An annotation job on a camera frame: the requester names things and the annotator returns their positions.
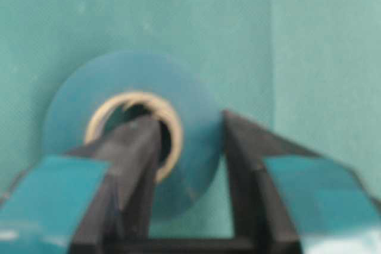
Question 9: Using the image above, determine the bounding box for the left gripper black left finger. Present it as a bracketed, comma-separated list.
[0, 115, 160, 254]

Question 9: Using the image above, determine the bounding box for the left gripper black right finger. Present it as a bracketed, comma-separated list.
[223, 111, 380, 253]

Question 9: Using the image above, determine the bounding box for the green tape roll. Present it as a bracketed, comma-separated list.
[42, 51, 223, 221]

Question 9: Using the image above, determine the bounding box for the green table cloth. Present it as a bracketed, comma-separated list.
[0, 0, 381, 239]

